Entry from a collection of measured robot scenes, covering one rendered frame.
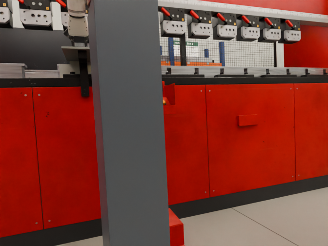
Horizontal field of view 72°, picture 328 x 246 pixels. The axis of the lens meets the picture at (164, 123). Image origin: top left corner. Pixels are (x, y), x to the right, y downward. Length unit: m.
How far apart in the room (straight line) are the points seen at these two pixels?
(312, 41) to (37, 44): 2.48
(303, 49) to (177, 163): 1.93
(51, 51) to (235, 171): 1.61
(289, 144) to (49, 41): 1.96
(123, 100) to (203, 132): 0.90
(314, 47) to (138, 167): 2.37
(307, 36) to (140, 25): 2.32
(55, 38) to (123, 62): 1.42
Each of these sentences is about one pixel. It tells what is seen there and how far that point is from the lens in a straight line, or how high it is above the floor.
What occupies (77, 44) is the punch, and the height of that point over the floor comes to 1.09.
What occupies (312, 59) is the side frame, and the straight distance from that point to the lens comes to 2.76.
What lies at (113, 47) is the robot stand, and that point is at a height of 0.85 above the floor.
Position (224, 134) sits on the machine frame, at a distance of 1.54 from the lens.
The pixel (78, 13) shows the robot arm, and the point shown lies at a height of 1.17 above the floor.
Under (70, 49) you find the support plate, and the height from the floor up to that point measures 0.99.
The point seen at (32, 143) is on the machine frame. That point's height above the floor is 0.55.
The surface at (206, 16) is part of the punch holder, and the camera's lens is 1.72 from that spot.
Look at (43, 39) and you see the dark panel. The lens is 2.04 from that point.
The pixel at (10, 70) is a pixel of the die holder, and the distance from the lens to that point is 1.47.
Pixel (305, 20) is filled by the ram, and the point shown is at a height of 1.34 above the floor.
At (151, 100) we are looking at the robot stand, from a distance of 0.65.
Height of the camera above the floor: 0.68
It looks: 3 degrees down
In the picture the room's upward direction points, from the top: 3 degrees counter-clockwise
